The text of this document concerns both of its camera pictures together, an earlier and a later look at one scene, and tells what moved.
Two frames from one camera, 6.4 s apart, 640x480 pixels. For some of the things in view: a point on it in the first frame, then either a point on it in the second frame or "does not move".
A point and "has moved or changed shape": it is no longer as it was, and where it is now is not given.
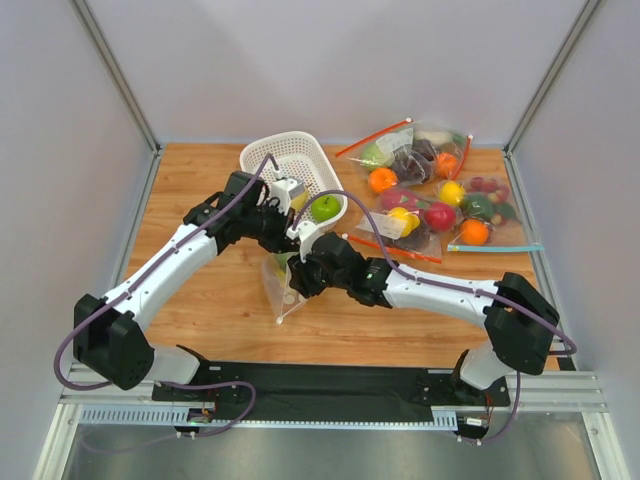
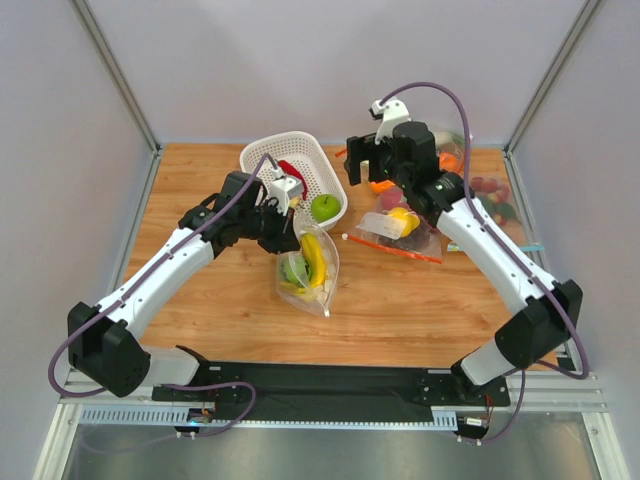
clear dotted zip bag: (283, 298) has moved or changed shape
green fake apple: (325, 208) does not move
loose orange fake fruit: (383, 179) does not move
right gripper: (304, 273) -> (361, 160)
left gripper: (279, 232) does not move
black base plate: (432, 387) does not move
